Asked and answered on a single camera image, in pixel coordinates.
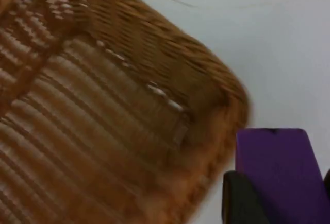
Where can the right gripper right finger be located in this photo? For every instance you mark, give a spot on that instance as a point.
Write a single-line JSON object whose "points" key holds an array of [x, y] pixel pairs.
{"points": [[327, 182]]}

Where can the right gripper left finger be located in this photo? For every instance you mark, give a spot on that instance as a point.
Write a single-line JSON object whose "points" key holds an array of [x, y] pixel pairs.
{"points": [[239, 200]]}

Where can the purple triangular block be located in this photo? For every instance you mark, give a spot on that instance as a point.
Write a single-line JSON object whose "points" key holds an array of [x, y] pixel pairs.
{"points": [[278, 167]]}

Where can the brown wicker basket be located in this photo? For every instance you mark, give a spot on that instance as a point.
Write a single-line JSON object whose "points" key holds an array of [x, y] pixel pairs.
{"points": [[103, 105]]}

